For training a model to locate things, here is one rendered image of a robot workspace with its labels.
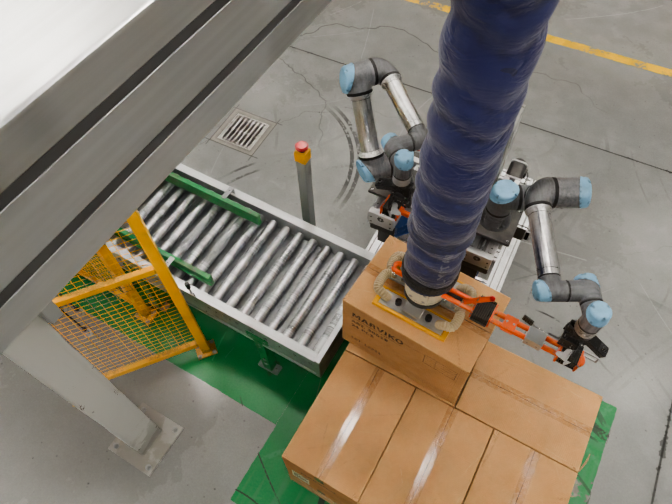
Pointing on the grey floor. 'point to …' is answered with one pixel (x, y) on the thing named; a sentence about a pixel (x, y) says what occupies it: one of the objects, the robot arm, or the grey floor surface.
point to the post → (305, 185)
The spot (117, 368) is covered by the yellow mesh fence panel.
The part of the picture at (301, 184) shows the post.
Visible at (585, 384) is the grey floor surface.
